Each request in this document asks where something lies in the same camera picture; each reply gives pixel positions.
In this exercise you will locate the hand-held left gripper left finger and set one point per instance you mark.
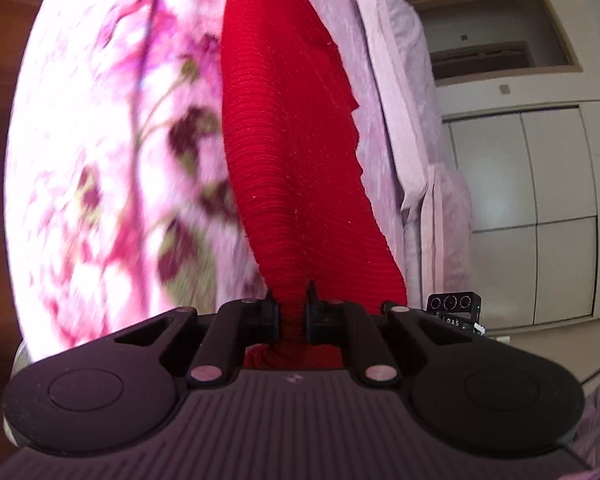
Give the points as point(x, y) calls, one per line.
point(272, 312)

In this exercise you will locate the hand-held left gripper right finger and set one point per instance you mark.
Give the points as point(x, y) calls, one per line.
point(312, 312)

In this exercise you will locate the red knit garment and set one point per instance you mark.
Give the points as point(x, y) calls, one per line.
point(280, 135)

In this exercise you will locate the white wardrobe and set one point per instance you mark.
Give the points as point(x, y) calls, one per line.
point(540, 185)

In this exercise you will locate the pink bed sheet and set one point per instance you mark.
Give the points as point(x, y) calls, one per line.
point(405, 110)

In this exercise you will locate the pink floral blanket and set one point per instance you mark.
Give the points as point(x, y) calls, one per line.
point(105, 160)

